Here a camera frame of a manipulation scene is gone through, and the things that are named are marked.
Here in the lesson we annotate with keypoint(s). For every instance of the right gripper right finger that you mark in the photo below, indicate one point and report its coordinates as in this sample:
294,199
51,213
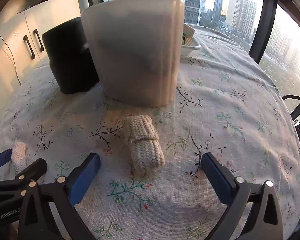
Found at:
264,220

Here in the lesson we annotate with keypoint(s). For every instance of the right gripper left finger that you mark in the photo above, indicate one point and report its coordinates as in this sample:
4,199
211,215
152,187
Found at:
36,220

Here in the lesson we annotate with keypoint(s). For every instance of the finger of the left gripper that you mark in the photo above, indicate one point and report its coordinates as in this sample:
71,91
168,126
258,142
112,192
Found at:
8,188
5,157

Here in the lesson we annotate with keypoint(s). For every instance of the small white knitted cloth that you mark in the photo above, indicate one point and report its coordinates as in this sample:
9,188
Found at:
18,157

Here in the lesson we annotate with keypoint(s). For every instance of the beige knitted cloth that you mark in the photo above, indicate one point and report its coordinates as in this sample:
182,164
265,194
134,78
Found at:
142,139

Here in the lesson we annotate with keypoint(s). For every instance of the blue tissue pack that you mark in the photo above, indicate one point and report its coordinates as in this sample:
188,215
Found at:
188,33

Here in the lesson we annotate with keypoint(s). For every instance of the cream cabinet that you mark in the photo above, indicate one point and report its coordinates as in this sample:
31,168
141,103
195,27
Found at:
15,61

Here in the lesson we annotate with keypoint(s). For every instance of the black cylindrical container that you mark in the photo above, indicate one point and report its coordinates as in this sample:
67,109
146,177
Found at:
70,58

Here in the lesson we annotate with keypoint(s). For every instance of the floral tablecloth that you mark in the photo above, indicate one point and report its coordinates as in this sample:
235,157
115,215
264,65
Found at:
224,104

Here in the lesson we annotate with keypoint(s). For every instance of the translucent white container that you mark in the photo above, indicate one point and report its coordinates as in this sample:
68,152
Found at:
135,46

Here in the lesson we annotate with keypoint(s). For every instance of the white plastic tray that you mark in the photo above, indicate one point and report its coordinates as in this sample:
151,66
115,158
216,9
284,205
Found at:
191,45

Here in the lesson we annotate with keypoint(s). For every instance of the black cabinet handle lower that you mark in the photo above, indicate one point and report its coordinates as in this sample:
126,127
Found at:
27,42

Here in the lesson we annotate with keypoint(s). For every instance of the black cabinet handle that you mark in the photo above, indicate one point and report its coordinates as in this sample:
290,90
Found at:
27,42
36,34

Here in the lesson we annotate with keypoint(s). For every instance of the black cabinet handle upper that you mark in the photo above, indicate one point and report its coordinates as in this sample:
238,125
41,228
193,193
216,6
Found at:
36,34

